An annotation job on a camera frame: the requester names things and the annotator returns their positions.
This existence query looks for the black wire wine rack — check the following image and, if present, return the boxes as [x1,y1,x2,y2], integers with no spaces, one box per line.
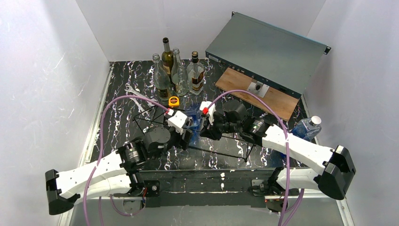
[132,106,256,162]

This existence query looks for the blue square bottle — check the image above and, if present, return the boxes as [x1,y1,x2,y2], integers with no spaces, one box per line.
[290,116,322,142]
[184,105,201,146]

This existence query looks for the metal bracket on board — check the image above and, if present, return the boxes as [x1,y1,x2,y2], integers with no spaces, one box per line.
[247,80,269,98]

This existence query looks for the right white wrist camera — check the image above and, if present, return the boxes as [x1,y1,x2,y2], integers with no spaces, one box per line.
[199,101,215,125]

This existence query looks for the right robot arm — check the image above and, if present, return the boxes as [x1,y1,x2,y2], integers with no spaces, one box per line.
[199,100,356,200]

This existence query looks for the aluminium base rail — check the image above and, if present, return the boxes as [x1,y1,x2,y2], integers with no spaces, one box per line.
[57,176,356,226]

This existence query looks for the tall clear glass bottle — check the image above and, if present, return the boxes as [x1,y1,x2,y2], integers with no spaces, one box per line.
[172,48,188,96]

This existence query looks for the silver open-end wrench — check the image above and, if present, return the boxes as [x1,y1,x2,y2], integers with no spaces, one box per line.
[125,84,158,106]

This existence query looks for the yellow tape measure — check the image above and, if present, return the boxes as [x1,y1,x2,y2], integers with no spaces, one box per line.
[168,96,180,108]

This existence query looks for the clear bottle with dark label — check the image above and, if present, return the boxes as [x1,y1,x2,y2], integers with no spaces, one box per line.
[152,53,172,101]

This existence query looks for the dark green wine bottle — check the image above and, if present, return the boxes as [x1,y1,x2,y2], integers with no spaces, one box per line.
[161,37,174,89]

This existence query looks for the grey rack server unit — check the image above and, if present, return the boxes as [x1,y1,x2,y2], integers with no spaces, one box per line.
[205,12,331,99]

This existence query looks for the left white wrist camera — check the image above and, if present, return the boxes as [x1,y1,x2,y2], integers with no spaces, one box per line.
[165,109,188,135]

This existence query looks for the square whisky bottle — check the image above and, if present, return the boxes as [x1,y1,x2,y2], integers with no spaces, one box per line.
[187,51,205,95]

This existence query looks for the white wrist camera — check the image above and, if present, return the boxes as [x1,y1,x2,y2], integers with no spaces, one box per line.
[199,101,215,125]
[165,109,188,135]

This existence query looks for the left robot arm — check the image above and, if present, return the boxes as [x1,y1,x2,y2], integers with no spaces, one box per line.
[45,125,193,215]

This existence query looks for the wooden board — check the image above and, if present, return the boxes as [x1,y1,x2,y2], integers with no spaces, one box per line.
[215,68,299,121]

